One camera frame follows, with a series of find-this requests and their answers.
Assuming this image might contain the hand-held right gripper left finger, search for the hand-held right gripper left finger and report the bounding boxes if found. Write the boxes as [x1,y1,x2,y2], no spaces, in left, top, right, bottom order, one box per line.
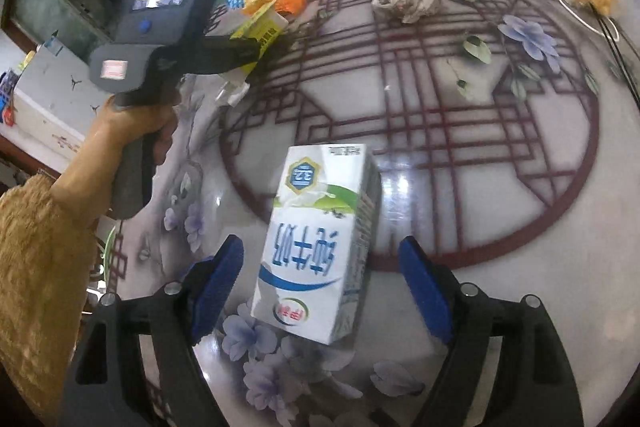
[60,234,246,427]

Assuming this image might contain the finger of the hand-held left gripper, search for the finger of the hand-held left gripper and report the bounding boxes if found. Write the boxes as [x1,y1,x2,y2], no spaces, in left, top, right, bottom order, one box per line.
[200,34,274,76]

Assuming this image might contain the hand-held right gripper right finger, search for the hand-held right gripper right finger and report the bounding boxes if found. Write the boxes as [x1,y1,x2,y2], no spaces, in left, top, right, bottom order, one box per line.
[397,235,583,427]

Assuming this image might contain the yellow label small carton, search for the yellow label small carton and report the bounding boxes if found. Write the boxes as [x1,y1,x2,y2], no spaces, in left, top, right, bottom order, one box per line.
[217,2,292,106]

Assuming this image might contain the white blue milk carton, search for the white blue milk carton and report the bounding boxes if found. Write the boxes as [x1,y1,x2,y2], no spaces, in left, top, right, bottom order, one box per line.
[250,143,384,347]

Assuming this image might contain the person's left forearm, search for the person's left forearm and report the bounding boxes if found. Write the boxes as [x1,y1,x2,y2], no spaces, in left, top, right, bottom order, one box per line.
[0,132,123,414]

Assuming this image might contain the person's left hand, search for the person's left hand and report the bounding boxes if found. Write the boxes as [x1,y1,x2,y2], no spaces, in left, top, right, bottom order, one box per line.
[92,99,180,168]

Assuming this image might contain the white refrigerator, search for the white refrigerator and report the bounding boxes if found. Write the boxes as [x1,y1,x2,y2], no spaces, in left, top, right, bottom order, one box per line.
[12,51,109,148]

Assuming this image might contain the colourful packages pile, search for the colourful packages pile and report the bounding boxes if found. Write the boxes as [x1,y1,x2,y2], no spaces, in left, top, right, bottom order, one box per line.
[0,69,22,128]

